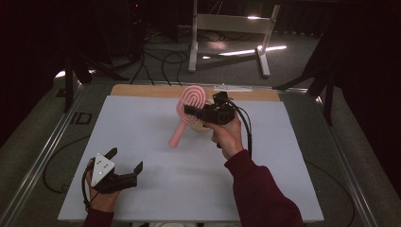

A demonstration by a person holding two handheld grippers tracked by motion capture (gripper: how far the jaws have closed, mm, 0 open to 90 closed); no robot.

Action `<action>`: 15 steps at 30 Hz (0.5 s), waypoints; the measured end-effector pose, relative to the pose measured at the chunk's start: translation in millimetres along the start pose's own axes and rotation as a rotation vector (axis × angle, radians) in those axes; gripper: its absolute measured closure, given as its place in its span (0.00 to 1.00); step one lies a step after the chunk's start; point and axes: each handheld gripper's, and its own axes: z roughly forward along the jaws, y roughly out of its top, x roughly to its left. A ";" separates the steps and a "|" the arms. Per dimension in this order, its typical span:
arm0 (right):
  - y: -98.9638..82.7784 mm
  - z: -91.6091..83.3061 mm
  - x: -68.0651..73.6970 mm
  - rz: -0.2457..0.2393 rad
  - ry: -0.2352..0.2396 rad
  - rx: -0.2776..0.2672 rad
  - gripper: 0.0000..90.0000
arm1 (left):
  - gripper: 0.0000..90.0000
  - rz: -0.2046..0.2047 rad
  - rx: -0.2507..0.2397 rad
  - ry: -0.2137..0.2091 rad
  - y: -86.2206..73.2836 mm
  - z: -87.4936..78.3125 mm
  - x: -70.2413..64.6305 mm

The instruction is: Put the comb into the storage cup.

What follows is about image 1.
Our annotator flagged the person's right hand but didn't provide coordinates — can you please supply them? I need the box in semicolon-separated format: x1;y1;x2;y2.
201;116;245;160

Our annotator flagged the aluminium rail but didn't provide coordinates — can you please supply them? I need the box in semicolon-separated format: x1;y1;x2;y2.
313;94;381;227
126;79;311;95
0;84;87;227

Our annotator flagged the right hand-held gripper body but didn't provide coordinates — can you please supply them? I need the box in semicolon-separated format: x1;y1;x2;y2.
197;83;253;126

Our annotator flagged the left hand-held gripper cable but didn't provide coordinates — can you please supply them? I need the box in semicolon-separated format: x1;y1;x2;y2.
80;163;97;212

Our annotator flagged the person's left hand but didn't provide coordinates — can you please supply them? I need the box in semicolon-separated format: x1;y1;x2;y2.
84;158;121;214

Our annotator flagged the pale blue table mat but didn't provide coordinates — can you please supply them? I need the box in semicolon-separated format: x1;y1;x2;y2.
57;95;325;223

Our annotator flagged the hand-held gripper cable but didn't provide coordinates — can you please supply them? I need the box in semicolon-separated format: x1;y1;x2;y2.
80;163;97;212
225;97;253;159

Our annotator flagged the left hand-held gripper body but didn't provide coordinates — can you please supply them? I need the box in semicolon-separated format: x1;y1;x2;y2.
90;153;139;195

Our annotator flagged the white metal stand frame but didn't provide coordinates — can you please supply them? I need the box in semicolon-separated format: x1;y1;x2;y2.
187;0;282;79

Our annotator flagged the pink hairbrush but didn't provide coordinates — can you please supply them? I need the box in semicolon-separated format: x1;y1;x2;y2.
167;84;207;149

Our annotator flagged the right hand-held gripper cable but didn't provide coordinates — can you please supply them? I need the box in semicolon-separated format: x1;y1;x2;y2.
225;97;253;159

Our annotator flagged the black tripod stand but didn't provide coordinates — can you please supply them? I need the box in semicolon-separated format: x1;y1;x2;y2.
62;46;131;114
272;12;340;127

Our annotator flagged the black looped floor cable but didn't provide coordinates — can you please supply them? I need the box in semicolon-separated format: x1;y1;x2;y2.
143;48;190;87

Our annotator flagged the black straight floor cable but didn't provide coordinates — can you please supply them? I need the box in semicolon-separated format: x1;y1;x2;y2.
130;51;156;86

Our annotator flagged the thin black cable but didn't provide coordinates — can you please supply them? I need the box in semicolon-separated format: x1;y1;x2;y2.
304;160;357;227
42;134;93;195

